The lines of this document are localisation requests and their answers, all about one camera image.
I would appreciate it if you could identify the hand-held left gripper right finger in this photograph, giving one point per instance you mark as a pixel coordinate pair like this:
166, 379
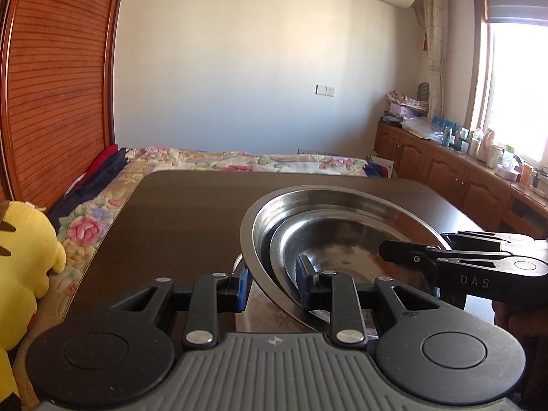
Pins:
303, 279

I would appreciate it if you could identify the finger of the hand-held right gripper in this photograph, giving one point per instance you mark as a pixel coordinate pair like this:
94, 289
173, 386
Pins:
479, 237
406, 253

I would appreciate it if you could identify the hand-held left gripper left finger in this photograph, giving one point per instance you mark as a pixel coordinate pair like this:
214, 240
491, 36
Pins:
243, 287

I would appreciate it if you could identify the floral square plate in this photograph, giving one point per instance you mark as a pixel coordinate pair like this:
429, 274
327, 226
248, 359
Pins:
265, 308

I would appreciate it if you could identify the large steel bowl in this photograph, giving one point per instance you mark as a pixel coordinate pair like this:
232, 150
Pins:
261, 231

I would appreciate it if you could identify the person's right hand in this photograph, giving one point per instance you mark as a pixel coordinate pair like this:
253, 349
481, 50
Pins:
518, 319

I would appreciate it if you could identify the wooden cabinet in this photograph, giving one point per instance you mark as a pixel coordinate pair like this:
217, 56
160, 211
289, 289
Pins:
441, 167

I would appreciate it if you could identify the white cardboard box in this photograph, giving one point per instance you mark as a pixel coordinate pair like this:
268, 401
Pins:
383, 167

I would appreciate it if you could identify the row of toiletry bottles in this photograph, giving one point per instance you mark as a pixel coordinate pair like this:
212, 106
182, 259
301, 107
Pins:
483, 145

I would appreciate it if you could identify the clear plastic bag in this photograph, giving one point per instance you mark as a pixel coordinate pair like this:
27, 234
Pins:
421, 128

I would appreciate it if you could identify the dark flat box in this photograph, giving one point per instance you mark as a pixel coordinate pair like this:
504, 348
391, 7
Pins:
391, 120

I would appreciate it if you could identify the purple box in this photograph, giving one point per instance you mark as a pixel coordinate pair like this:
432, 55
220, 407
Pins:
404, 110

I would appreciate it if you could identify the floral cloth pile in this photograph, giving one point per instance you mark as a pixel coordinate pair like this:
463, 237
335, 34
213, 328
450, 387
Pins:
404, 98

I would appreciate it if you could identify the window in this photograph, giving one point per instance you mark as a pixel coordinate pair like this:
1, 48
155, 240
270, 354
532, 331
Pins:
518, 85

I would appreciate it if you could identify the grey oval object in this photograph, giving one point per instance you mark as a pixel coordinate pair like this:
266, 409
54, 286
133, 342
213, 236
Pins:
423, 90

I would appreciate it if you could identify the floral bedspread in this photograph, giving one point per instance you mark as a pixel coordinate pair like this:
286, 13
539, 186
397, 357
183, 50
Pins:
85, 227

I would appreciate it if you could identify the red cloth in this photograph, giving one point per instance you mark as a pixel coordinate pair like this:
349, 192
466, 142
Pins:
102, 158

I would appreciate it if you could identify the patterned curtain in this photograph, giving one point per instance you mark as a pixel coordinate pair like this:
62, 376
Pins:
434, 43

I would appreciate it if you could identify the red tassel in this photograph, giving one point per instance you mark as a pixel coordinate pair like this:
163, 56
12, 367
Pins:
426, 40

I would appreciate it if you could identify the yellow plush toy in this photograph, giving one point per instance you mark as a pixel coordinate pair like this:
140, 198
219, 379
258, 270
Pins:
25, 248

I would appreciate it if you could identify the wooden slatted wardrobe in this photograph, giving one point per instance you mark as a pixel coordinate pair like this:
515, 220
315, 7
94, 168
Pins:
55, 72

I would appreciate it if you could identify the wall outlet strip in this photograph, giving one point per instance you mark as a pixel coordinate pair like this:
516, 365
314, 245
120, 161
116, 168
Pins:
317, 152

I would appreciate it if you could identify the white wall switch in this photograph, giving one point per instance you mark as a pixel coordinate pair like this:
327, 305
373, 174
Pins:
325, 90

